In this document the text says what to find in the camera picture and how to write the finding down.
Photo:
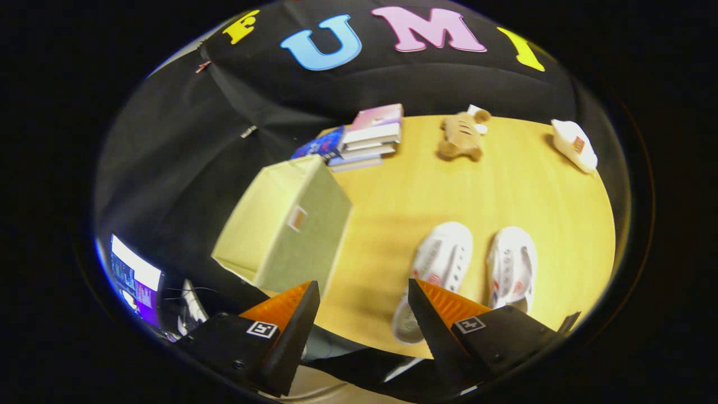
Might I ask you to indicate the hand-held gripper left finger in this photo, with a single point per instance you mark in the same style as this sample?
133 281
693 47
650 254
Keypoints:
289 342

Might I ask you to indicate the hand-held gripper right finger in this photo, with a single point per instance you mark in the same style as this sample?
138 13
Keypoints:
435 336

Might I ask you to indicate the white canvas shoe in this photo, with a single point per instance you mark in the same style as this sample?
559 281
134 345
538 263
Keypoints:
443 258
513 264

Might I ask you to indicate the cream fabric storage box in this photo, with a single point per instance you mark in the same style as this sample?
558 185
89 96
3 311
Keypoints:
280 224

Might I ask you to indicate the computer monitor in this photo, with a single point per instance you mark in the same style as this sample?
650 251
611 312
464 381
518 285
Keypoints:
134 280

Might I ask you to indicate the light blue book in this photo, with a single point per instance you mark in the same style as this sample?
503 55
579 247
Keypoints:
353 164

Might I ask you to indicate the grey book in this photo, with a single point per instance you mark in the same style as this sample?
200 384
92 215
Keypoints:
364 150

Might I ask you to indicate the dark blue book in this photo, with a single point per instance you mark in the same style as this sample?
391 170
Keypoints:
322 146

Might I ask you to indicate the brown plush toy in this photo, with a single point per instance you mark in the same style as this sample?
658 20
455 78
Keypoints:
460 137

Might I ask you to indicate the silver metal clip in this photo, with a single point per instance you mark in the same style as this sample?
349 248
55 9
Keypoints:
248 131

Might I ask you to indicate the pink cover book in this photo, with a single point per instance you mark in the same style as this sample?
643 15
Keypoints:
376 118

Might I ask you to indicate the black backdrop cloth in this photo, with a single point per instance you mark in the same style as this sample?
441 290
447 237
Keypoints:
426 84

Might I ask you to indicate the red clip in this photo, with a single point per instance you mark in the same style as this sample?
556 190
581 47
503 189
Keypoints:
203 66

